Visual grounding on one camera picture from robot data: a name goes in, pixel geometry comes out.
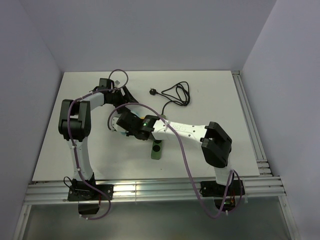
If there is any black power cord with plug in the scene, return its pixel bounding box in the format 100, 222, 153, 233
148, 81, 193, 116

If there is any aluminium rail frame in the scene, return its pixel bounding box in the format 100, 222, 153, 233
13, 71, 301, 240

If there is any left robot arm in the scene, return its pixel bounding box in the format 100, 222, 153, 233
58, 78, 138, 200

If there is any teal triangular power strip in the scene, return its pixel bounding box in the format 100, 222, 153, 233
118, 111, 143, 137

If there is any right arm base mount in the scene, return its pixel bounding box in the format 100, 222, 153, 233
200, 177, 246, 213

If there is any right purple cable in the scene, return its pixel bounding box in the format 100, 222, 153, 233
107, 103, 244, 219

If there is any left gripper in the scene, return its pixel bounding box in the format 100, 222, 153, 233
107, 86, 139, 114

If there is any green power strip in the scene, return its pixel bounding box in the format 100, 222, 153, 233
150, 131, 163, 160

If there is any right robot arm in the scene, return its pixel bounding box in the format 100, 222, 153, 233
111, 112, 234, 195

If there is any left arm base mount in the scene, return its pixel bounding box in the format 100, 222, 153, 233
67, 184, 114, 218

